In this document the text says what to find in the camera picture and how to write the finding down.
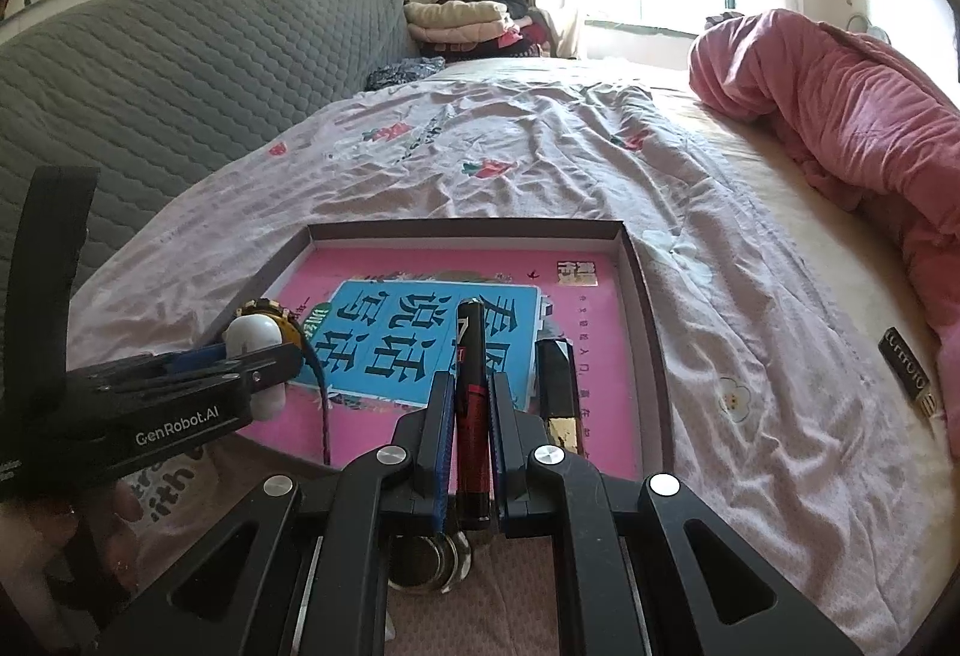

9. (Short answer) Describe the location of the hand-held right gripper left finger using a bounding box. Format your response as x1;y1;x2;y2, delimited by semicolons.
97;372;458;656

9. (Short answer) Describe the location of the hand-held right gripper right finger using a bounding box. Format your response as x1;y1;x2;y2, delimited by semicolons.
489;372;863;656

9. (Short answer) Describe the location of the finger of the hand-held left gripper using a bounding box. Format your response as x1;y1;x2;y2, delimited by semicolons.
225;345;305;396
150;342;230;378

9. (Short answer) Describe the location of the yellow and black wristwatch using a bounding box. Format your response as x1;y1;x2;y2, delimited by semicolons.
234;297;332;466

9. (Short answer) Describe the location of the white earbud case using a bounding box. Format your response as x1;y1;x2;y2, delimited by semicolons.
225;314;291;418

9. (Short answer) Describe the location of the red and black lighter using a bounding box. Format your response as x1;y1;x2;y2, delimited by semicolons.
454;298;492;531

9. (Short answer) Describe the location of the small glass jar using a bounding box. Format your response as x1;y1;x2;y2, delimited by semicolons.
386;528;477;593

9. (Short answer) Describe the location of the grey cardboard tray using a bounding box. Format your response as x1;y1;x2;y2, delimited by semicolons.
202;219;674;477

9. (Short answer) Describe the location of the person's left hand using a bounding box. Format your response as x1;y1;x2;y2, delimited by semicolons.
0;476;147;598

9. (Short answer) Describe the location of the black lipstick tube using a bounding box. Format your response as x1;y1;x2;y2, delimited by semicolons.
535;337;584;454

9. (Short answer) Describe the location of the pink and blue book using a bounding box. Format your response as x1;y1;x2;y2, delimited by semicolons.
259;243;646;477

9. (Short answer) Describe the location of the grey quilted headboard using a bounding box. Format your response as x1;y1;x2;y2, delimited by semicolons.
0;0;421;319

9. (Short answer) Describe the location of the printed pink bedsheet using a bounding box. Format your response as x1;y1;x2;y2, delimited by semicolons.
67;56;938;656

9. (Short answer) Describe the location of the dark patterned cloth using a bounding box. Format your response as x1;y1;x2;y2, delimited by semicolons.
366;56;443;94

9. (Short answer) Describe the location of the cream mattress cover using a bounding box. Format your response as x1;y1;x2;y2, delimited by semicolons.
435;56;960;477

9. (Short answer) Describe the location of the pile of folded clothes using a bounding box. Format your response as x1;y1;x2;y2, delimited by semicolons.
405;0;556;61

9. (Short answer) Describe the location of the black labelled tube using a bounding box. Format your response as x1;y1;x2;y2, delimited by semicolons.
879;326;940;417

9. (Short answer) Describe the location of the pink blanket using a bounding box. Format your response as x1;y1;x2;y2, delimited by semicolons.
688;9;960;462

